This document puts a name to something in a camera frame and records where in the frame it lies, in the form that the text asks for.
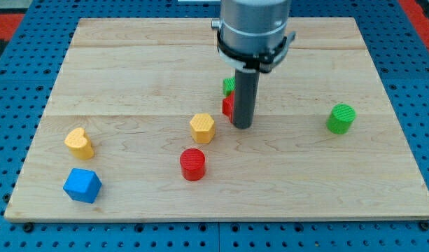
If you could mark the green block behind rod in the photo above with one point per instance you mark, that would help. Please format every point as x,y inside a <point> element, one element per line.
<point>228,86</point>

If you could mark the wooden board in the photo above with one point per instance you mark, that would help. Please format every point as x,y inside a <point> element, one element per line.
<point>134,84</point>

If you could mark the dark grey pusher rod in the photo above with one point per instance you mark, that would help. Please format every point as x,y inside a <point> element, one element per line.
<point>245,92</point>

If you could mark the red cylinder block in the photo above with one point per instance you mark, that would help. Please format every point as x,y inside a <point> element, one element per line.
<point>192,163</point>

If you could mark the green cylinder block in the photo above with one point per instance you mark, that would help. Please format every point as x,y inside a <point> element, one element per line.
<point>341,118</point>

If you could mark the red star block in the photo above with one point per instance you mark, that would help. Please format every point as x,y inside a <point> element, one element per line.
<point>228,106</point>

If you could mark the yellow hexagon block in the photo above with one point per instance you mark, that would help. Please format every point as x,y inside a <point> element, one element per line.
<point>202,128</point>

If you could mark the yellow heart block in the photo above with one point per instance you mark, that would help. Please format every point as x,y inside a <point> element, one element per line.
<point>79,144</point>

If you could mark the blue cube block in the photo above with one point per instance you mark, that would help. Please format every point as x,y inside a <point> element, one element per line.
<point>82,185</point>

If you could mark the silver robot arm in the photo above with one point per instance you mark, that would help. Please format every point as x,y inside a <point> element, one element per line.
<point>251,34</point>

